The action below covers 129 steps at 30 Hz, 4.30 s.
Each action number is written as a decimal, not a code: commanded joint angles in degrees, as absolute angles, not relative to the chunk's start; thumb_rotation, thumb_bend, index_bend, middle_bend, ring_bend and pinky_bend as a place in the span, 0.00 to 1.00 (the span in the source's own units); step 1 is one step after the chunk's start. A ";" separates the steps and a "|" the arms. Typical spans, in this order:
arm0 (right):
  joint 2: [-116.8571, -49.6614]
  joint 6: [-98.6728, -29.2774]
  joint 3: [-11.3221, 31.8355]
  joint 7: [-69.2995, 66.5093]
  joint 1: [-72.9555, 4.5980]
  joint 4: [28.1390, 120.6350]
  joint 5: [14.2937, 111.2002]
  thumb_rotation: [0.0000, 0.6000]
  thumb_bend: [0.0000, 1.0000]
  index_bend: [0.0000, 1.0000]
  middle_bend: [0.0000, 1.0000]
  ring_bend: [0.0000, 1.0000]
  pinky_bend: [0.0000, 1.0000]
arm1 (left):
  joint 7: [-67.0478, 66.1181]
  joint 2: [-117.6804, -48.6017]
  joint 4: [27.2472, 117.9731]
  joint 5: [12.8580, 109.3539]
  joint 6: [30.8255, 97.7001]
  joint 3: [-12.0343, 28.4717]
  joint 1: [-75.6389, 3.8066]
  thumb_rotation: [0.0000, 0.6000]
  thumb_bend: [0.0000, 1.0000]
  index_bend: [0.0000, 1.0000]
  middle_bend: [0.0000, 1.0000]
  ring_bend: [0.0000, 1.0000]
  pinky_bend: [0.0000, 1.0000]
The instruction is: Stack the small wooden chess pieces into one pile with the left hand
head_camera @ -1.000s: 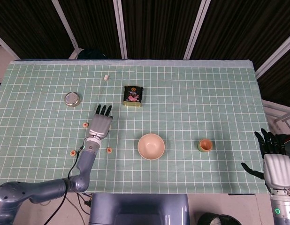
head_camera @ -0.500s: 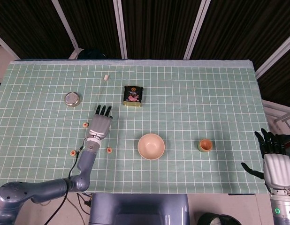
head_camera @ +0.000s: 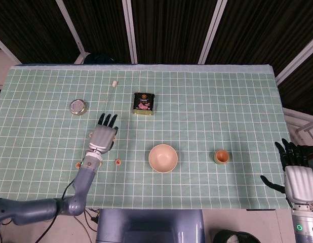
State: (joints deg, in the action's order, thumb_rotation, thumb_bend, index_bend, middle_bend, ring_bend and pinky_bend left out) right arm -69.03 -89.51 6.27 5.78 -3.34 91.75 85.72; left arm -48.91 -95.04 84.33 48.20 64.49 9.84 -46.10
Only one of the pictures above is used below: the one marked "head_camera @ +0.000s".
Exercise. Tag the white partition post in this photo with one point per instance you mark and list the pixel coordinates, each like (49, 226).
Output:
(297, 60)
(212, 30)
(7, 50)
(70, 25)
(129, 30)

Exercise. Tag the white metal frame stand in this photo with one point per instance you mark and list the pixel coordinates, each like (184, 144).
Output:
(309, 125)

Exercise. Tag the round silver tin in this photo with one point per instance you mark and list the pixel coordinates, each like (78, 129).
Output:
(77, 106)

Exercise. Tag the black waste bin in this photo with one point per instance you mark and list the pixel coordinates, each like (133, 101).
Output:
(222, 236)

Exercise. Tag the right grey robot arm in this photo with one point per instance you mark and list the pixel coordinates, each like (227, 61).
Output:
(304, 227)

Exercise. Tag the blue grey robot torso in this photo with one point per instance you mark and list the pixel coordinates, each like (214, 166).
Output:
(150, 225)

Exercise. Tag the black gold luncheon meat can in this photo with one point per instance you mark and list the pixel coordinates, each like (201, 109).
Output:
(143, 103)

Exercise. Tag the clear test tube white stopper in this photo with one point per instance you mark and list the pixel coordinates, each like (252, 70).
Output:
(114, 83)

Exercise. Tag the green orange small cup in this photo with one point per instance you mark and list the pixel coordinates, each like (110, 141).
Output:
(221, 156)

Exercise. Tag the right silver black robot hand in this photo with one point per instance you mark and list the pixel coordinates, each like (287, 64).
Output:
(299, 182)

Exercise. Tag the green checkered tablecloth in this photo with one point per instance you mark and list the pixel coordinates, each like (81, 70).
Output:
(197, 126)

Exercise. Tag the black chair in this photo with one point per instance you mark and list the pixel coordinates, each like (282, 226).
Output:
(99, 58)

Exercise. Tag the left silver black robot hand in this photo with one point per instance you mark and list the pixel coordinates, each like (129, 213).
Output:
(102, 138)

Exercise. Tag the beige bowl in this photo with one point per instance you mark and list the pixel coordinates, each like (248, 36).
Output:
(162, 158)

